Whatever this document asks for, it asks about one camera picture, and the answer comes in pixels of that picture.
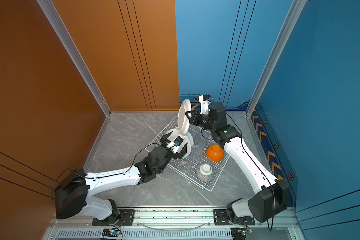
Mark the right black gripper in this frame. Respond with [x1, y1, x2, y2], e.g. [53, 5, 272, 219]
[185, 109, 218, 133]

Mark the watermelon pattern white plate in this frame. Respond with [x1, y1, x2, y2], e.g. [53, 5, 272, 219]
[178, 99, 192, 136]

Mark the green rimmed white plate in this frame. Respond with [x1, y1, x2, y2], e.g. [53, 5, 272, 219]
[166, 128, 194, 158]

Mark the white wire dish rack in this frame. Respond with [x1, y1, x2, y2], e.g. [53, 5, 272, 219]
[144, 115, 231, 192]

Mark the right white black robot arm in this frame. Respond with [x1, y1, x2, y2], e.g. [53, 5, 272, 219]
[178, 99, 290, 224]

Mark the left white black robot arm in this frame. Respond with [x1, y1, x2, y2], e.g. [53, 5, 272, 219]
[54, 131, 194, 222]

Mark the white ribbed bowl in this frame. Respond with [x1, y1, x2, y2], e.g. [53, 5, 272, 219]
[196, 164, 214, 182]

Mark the orange bowl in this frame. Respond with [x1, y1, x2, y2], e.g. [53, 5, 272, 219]
[206, 145, 224, 163]

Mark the left green circuit board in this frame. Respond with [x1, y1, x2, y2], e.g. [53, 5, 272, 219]
[102, 228, 123, 240]

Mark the green circuit board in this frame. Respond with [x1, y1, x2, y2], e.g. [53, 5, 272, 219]
[231, 228, 253, 240]
[102, 228, 123, 240]

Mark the right green circuit board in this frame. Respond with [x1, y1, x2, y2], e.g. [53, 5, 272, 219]
[231, 228, 253, 240]

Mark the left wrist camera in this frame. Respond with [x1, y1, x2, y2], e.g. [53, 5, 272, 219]
[167, 136, 183, 152]

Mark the aluminium front rail frame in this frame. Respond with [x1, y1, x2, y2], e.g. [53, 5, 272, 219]
[42, 207, 305, 240]

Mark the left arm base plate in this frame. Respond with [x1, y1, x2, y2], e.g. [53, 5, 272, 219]
[92, 209, 135, 226]

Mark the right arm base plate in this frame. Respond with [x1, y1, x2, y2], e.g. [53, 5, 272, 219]
[213, 209, 255, 226]

